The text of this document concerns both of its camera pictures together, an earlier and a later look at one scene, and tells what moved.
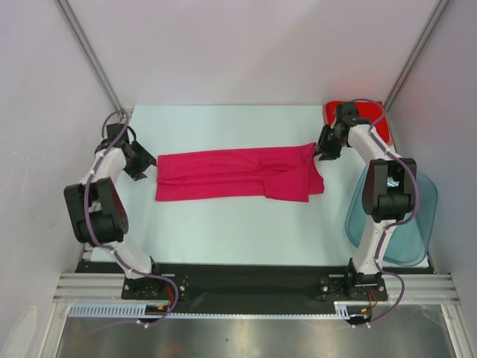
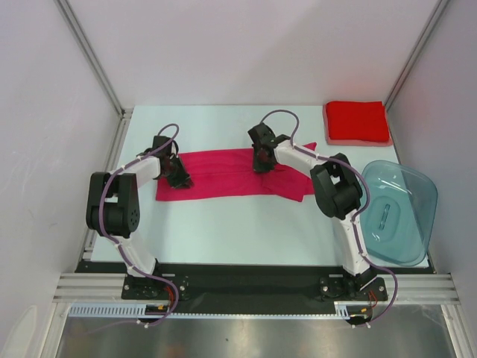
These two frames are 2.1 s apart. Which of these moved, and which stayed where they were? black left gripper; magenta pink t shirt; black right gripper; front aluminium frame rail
Moved: black right gripper; black left gripper
Stayed: front aluminium frame rail; magenta pink t shirt
